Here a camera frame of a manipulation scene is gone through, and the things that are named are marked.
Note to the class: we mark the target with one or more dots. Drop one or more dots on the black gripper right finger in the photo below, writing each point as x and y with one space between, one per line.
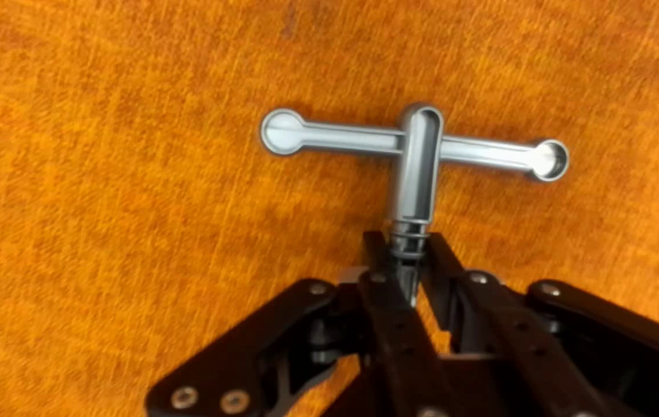
546 348

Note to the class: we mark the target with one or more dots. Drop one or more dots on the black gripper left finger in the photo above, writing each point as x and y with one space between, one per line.
376 340

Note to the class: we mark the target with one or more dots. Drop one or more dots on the silver T-shaped tool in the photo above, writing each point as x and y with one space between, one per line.
423 171

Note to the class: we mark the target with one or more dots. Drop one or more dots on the orange fabric sofa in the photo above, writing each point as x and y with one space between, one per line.
111 155

